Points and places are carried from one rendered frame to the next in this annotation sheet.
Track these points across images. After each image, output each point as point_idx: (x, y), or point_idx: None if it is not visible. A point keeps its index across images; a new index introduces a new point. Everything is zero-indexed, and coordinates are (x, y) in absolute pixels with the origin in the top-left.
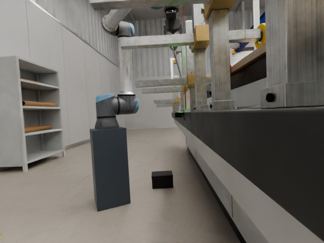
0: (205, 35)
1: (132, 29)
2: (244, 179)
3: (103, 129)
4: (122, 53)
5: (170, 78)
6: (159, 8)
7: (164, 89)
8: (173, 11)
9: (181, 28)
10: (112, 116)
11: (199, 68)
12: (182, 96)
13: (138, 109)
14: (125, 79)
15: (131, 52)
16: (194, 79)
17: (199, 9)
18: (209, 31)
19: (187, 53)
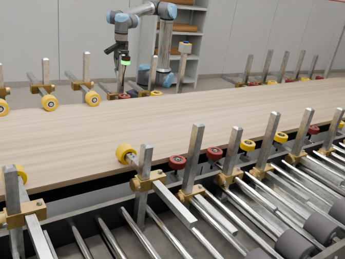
0: (72, 87)
1: (169, 13)
2: None
3: (132, 93)
4: (159, 33)
5: (107, 89)
6: (134, 28)
7: (135, 88)
8: (106, 50)
9: (118, 58)
10: (144, 85)
11: (82, 98)
12: (176, 93)
13: (166, 86)
14: (158, 57)
15: (167, 34)
16: (108, 97)
17: (83, 69)
18: (73, 86)
19: (118, 76)
